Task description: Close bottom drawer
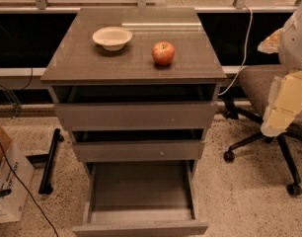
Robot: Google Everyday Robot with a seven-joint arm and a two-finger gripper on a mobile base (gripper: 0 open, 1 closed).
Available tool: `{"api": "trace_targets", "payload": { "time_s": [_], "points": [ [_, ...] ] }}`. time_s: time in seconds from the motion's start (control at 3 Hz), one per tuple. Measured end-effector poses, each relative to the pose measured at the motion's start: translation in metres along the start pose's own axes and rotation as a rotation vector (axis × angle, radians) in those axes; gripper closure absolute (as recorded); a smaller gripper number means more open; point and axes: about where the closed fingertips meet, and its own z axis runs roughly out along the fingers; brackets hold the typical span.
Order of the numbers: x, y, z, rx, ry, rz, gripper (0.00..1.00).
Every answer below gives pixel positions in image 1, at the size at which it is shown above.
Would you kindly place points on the grey middle drawer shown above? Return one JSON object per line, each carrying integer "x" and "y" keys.
{"x": 139, "y": 145}

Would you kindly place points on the brown office chair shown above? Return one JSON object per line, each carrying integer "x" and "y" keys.
{"x": 255, "y": 82}

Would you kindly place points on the grey bottom drawer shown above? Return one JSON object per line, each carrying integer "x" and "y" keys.
{"x": 141, "y": 199}

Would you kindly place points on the red apple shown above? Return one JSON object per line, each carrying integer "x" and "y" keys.
{"x": 163, "y": 53}

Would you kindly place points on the grey drawer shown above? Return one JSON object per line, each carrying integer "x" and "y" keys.
{"x": 134, "y": 107}
{"x": 139, "y": 145}
{"x": 141, "y": 199}

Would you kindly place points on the white paper bowl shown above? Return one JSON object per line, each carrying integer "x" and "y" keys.
{"x": 112, "y": 38}

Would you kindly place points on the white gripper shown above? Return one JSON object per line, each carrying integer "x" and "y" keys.
{"x": 295, "y": 43}

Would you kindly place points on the black metal floor bar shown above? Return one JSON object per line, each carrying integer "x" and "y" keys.
{"x": 45, "y": 187}

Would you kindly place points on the grey drawer cabinet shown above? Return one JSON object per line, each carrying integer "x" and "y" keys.
{"x": 80, "y": 61}

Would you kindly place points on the grey top drawer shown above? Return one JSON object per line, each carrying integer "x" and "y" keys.
{"x": 134, "y": 107}

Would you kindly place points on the white cardboard box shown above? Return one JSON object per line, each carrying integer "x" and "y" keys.
{"x": 15, "y": 176}

